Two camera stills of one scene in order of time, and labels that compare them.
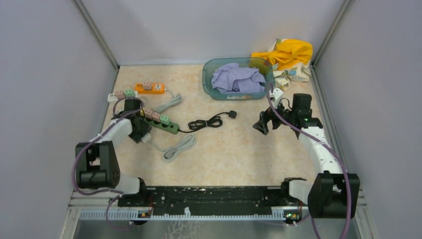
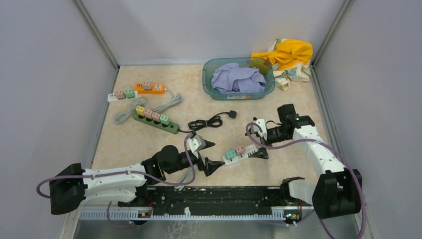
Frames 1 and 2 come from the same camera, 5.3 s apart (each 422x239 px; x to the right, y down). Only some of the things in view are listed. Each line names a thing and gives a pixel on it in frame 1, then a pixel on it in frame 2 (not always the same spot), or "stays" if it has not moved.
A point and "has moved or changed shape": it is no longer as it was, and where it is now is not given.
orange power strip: (156, 88) stays
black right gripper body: (286, 114) to (275, 134)
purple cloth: (231, 77) stays
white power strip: (146, 138) to (249, 149)
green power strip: (171, 128) stays
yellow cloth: (287, 52) stays
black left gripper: (136, 137) to (210, 166)
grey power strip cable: (188, 141) has moved or changed shape
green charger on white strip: (130, 93) stays
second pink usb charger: (156, 116) stays
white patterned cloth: (300, 72) stays
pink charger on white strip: (120, 94) stays
